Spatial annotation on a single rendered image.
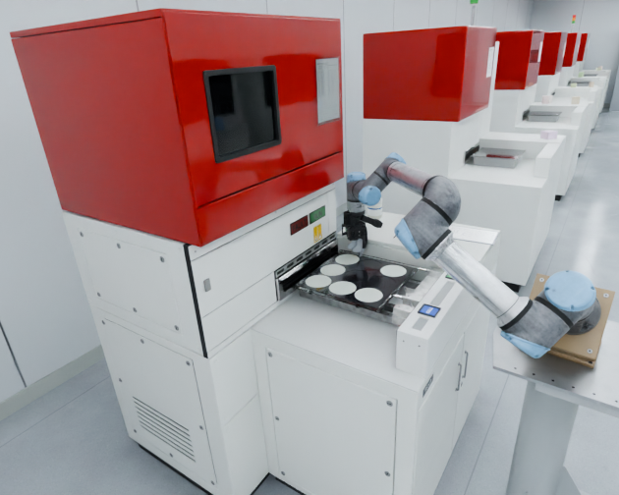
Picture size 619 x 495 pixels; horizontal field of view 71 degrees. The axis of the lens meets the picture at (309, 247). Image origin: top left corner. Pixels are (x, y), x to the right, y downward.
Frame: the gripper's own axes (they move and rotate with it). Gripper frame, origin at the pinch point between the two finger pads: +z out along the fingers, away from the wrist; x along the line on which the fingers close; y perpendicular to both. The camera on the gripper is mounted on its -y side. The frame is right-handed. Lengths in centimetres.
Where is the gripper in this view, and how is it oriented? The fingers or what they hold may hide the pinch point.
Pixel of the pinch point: (361, 252)
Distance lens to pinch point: 187.4
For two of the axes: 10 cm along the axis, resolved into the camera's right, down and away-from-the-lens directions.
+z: 0.5, 9.1, 4.1
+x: 4.1, 3.5, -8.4
